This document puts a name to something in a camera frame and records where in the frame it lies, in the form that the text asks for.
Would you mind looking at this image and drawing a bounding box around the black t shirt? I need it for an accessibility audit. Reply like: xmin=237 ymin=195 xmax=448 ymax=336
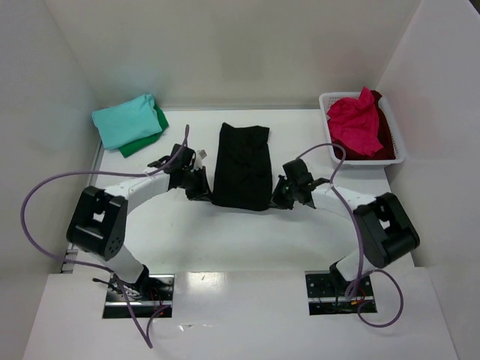
xmin=211 ymin=123 xmax=273 ymax=212

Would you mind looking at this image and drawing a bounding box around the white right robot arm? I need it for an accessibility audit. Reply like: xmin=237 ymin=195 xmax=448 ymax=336
xmin=271 ymin=158 xmax=420 ymax=296

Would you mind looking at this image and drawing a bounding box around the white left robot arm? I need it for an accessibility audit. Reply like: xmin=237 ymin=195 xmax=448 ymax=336
xmin=67 ymin=144 xmax=211 ymax=299

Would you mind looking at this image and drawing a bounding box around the folded green t shirt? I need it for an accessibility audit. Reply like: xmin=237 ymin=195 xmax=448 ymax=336
xmin=119 ymin=104 xmax=170 ymax=158

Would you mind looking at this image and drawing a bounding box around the crumpled pink t shirt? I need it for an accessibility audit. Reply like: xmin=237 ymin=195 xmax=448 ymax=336
xmin=327 ymin=87 xmax=383 ymax=158

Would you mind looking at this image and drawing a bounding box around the white plastic basket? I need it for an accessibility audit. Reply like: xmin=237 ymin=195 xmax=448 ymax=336
xmin=319 ymin=87 xmax=405 ymax=169

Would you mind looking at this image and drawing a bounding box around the folded light blue t shirt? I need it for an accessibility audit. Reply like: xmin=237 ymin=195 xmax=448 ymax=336
xmin=91 ymin=94 xmax=163 ymax=150

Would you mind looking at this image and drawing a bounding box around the dark red t shirt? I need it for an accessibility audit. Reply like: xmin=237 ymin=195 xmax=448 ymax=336
xmin=331 ymin=90 xmax=395 ymax=161

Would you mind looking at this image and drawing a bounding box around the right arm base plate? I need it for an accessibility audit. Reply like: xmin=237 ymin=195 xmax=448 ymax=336
xmin=305 ymin=271 xmax=377 ymax=316

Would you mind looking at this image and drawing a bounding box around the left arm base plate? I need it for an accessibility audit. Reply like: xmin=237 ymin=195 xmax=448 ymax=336
xmin=97 ymin=274 xmax=175 ymax=320

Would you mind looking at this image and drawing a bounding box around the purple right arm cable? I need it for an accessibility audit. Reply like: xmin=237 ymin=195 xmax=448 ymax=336
xmin=295 ymin=142 xmax=404 ymax=329

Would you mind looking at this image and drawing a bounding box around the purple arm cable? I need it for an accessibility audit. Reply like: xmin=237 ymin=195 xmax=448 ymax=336
xmin=295 ymin=142 xmax=404 ymax=329
xmin=20 ymin=125 xmax=191 ymax=350

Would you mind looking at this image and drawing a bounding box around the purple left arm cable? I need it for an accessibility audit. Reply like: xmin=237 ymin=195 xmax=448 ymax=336
xmin=20 ymin=125 xmax=191 ymax=350

